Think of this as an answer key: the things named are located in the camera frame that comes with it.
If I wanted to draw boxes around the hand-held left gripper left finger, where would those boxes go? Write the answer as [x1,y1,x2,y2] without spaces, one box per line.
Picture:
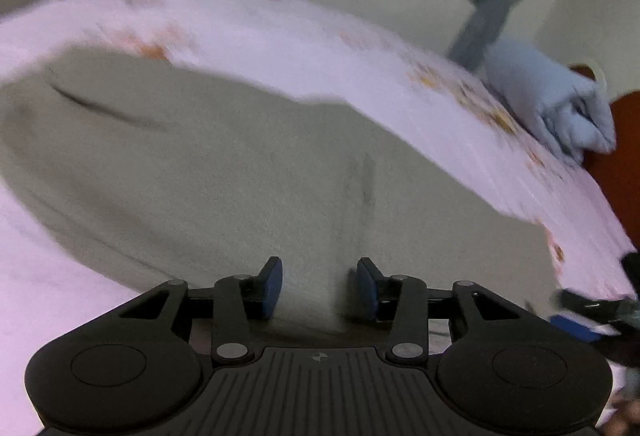
[119,257,284,364]

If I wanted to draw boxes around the bed with pink floral sheet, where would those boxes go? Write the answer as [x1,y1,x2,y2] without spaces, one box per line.
[0,0,640,436]

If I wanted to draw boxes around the grey pants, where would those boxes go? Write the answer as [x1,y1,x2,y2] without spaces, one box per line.
[0,45,562,338]

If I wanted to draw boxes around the light blue rolled duvet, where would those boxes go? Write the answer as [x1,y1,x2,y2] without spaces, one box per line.
[482,38,617,167]

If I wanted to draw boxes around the wooden headboard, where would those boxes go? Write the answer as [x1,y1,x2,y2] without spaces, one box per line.
[569,63,640,253]

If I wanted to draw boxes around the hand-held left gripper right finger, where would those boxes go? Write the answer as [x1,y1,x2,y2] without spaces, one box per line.
[355,257,527,364]

